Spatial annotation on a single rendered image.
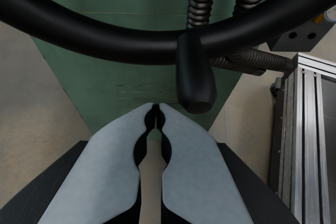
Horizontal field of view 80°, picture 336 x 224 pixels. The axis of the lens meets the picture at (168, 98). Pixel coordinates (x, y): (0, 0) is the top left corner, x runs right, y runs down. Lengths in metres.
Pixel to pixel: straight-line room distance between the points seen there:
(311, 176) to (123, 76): 0.59
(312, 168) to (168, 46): 0.65
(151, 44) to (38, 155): 0.82
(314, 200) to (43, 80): 1.12
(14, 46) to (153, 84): 0.98
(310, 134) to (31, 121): 1.04
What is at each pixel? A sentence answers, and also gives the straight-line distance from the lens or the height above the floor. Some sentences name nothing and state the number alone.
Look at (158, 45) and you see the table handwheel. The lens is 0.16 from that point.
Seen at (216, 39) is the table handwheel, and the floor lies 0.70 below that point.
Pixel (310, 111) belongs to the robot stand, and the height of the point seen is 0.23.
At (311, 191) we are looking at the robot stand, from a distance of 0.72.
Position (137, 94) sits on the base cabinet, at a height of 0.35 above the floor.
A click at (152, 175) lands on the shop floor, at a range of 0.81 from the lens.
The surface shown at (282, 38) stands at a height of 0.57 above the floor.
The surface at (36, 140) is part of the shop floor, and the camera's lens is 0.97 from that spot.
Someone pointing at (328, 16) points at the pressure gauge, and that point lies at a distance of 0.38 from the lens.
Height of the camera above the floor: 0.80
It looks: 57 degrees down
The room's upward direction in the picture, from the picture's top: 8 degrees clockwise
